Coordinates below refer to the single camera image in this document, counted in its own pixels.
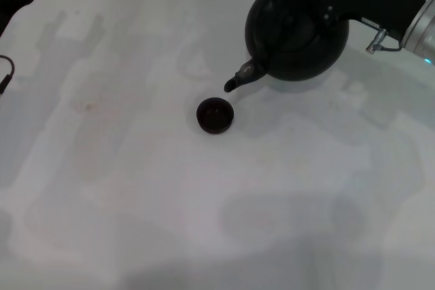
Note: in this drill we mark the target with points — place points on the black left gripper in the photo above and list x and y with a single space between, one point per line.
13 1

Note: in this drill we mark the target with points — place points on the small dark round teacup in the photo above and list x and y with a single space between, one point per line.
215 115

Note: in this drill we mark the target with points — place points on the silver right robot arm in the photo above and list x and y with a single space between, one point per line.
421 28

